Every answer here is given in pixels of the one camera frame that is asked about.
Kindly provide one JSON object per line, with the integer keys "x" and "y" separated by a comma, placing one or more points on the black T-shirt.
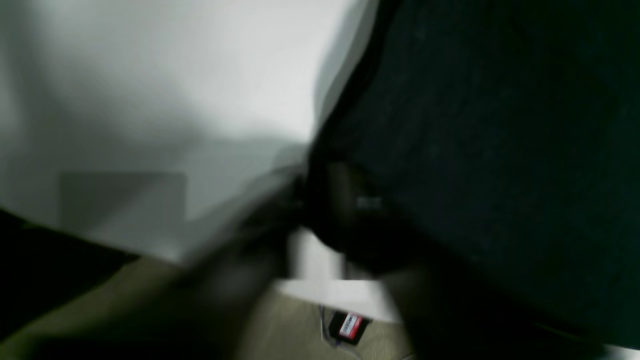
{"x": 508, "y": 132}

